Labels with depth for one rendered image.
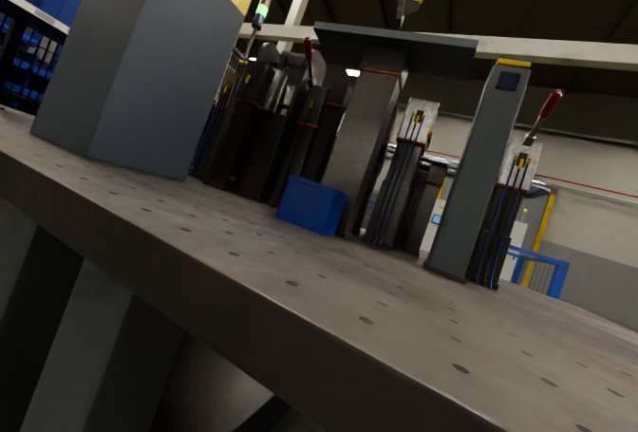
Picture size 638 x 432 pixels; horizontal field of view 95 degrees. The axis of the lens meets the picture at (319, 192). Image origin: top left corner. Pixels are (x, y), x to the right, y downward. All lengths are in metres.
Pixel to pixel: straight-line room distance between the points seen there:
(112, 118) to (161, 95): 0.10
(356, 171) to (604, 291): 15.44
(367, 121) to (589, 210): 15.48
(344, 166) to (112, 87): 0.45
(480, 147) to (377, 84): 0.26
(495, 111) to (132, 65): 0.67
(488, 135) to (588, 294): 15.18
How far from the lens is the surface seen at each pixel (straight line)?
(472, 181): 0.66
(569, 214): 15.80
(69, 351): 0.37
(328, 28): 0.79
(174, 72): 0.66
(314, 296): 0.18
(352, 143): 0.68
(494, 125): 0.69
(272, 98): 0.97
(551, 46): 4.74
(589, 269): 15.75
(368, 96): 0.72
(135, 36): 0.62
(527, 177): 0.85
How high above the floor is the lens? 0.75
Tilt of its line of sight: 2 degrees up
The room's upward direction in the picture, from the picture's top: 19 degrees clockwise
